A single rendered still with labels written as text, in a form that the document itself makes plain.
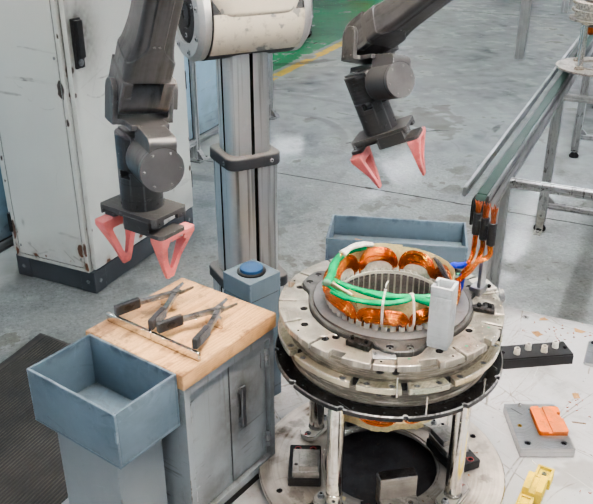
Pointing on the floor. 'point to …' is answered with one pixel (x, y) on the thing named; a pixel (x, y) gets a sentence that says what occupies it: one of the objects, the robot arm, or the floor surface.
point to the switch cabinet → (63, 133)
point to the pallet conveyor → (489, 192)
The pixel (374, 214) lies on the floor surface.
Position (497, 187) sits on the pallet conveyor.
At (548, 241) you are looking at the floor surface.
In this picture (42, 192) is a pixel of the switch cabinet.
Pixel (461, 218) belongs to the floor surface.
